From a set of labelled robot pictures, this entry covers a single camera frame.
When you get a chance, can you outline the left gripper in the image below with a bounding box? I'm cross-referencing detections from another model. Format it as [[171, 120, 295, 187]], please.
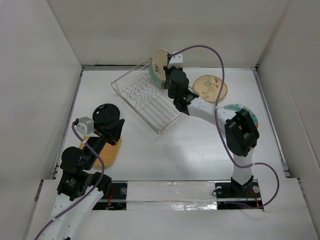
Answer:
[[84, 115, 125, 169]]

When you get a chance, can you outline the cream plate with black spot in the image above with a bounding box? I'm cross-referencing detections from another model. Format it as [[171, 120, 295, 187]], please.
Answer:
[[152, 48, 169, 81]]

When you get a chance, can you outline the light blue flower plate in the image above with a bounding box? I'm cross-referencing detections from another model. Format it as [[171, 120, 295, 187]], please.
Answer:
[[149, 59, 165, 89]]

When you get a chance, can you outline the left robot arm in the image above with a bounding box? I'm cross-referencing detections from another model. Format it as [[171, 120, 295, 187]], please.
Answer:
[[35, 117, 125, 240]]

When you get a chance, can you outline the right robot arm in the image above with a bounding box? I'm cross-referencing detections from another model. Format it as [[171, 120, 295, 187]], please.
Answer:
[[163, 66, 260, 197]]

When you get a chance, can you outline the black round plate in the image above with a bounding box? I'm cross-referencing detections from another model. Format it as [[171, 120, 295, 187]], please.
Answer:
[[92, 103, 120, 127]]

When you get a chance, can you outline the orange woven oval plate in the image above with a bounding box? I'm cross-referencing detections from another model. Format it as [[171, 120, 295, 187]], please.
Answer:
[[79, 136, 122, 168]]

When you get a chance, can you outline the beige floral plate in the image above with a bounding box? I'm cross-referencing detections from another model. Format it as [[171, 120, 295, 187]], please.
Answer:
[[193, 75, 222, 104]]

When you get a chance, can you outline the red and teal plate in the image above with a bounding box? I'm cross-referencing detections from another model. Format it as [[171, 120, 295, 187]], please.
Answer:
[[224, 103, 259, 128]]

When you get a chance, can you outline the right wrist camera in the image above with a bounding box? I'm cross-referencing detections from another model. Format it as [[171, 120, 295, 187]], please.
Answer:
[[167, 51, 183, 69]]

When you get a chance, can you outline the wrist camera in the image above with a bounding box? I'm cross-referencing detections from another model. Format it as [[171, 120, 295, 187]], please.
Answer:
[[73, 116, 94, 136], [167, 51, 183, 69]]

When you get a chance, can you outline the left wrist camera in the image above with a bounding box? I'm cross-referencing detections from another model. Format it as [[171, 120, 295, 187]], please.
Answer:
[[73, 116, 94, 136]]

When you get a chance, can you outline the wire dish rack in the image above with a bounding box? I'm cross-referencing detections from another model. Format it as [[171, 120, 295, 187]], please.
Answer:
[[111, 58, 184, 135]]

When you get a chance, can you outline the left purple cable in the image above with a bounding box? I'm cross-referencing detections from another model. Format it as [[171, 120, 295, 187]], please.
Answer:
[[34, 121, 105, 240]]

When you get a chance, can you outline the purple cable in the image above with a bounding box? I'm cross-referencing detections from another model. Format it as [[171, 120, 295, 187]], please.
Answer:
[[34, 121, 105, 240], [171, 44, 280, 209]]

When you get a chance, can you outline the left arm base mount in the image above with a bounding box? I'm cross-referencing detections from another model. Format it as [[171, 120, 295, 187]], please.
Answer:
[[93, 181, 128, 211]]

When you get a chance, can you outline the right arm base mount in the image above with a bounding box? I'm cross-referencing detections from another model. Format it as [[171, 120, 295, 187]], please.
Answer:
[[211, 181, 263, 210]]

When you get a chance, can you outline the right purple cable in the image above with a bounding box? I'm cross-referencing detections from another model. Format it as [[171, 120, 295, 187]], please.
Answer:
[[171, 44, 280, 209]]

